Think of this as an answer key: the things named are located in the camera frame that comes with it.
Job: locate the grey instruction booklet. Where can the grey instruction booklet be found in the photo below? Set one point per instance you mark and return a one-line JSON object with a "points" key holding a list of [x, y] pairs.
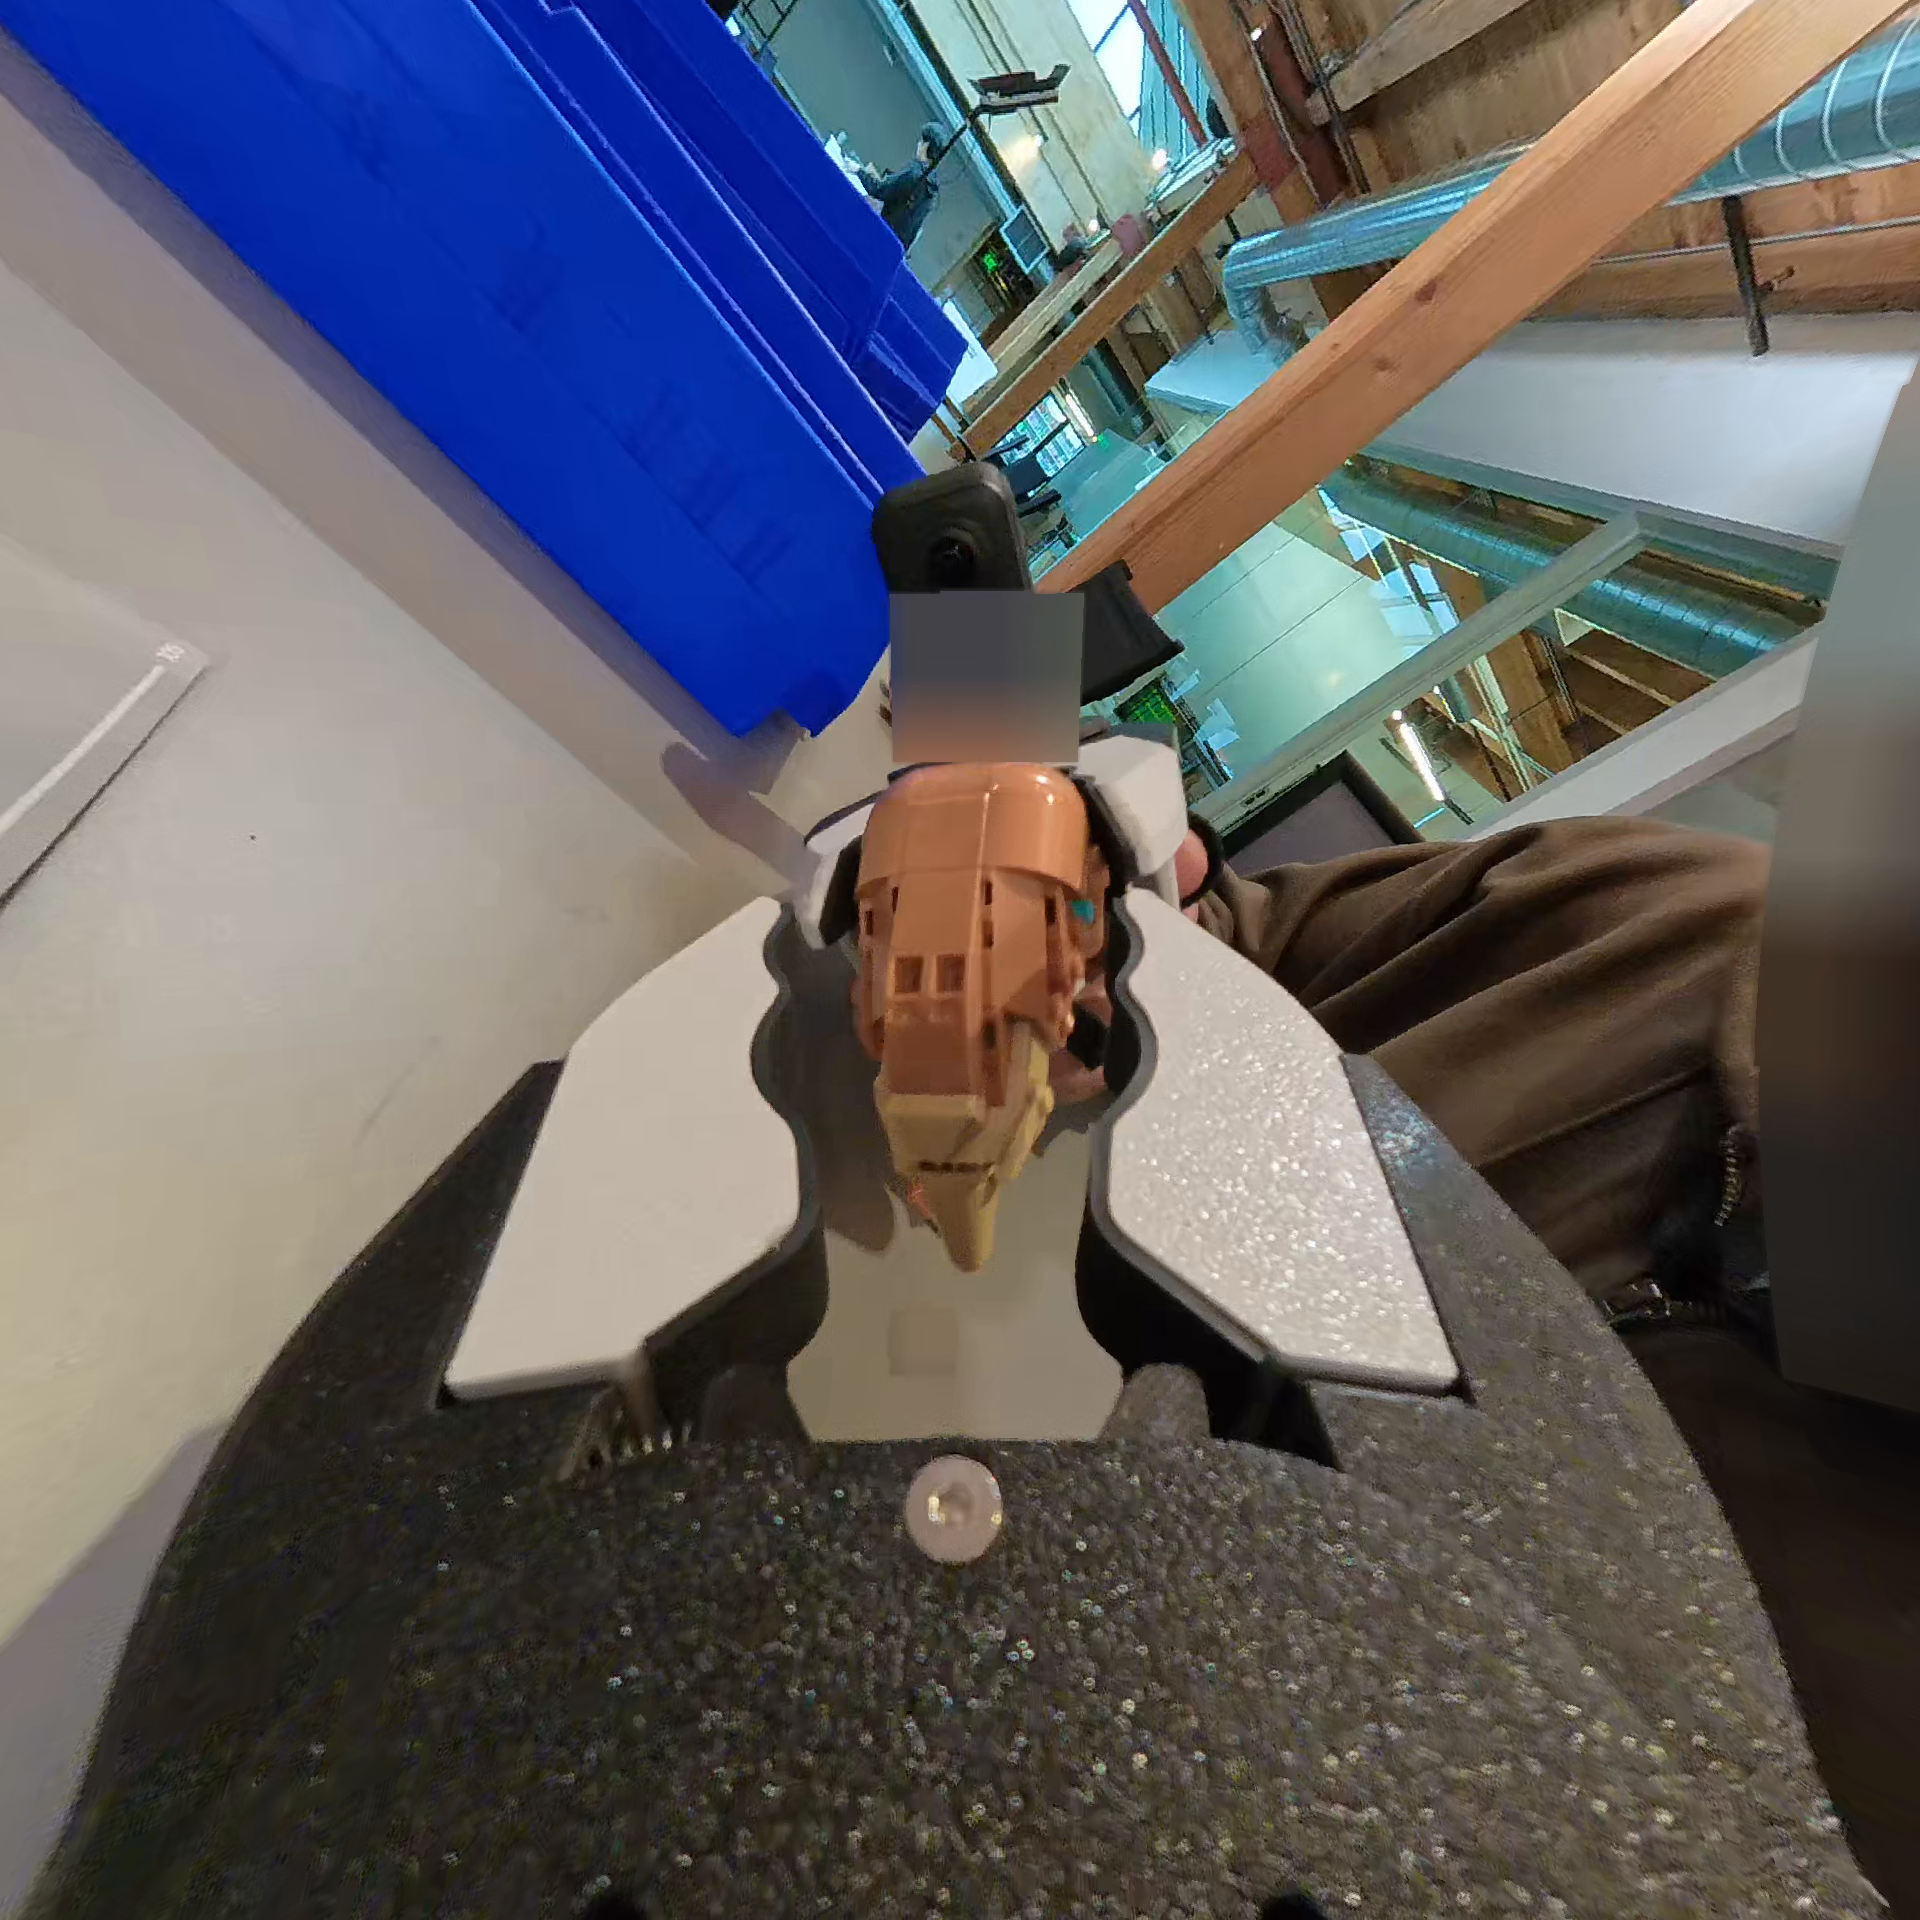
{"points": [[72, 706]]}

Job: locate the grey desk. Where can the grey desk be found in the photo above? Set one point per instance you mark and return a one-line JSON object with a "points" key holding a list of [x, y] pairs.
{"points": [[302, 976]]}

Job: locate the wooden ceiling beam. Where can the wooden ceiling beam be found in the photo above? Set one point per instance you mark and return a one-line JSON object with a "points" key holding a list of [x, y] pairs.
{"points": [[1428, 300]]}

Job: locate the dark monitor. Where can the dark monitor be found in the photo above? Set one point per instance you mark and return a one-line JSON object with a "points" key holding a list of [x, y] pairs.
{"points": [[1317, 818]]}

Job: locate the silver ventilation duct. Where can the silver ventilation duct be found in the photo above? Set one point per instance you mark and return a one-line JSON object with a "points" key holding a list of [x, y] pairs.
{"points": [[1573, 585], [1497, 196]]}

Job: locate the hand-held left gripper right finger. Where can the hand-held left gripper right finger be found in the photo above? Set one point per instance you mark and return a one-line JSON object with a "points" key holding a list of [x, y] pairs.
{"points": [[1276, 1186]]}

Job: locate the person's right hand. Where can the person's right hand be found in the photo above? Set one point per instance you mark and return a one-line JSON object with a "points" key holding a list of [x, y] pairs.
{"points": [[1198, 866]]}

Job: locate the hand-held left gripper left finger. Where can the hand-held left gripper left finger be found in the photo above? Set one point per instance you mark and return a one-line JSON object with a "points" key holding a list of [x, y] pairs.
{"points": [[628, 1186]]}

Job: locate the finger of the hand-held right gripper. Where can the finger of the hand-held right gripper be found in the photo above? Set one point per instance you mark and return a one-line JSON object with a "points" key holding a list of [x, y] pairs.
{"points": [[831, 886], [1150, 809]]}

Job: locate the orange brick claw model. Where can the orange brick claw model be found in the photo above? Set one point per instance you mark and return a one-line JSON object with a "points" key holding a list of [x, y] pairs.
{"points": [[962, 928]]}

